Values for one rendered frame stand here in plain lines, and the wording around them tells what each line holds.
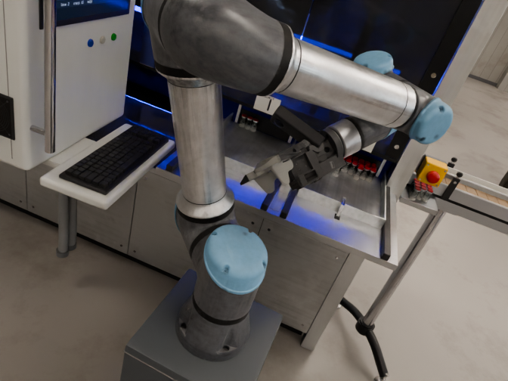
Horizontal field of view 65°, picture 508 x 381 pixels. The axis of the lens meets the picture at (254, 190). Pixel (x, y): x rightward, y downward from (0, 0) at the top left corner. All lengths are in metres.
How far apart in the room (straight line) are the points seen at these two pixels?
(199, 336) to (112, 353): 1.00
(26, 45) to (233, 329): 0.77
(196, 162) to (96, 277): 1.39
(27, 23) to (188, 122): 0.52
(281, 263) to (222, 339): 0.91
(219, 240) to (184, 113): 0.23
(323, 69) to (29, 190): 1.78
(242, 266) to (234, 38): 0.38
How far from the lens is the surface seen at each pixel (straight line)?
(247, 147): 1.37
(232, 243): 0.72
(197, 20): 0.50
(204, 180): 0.72
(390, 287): 1.87
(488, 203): 1.63
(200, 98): 0.64
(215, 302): 0.74
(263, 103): 1.39
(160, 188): 1.70
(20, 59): 1.09
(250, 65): 0.49
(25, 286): 2.01
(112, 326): 1.85
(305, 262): 1.65
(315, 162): 0.79
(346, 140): 0.83
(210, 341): 0.81
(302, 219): 1.10
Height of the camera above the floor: 1.48
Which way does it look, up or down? 31 degrees down
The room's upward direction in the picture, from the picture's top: 18 degrees clockwise
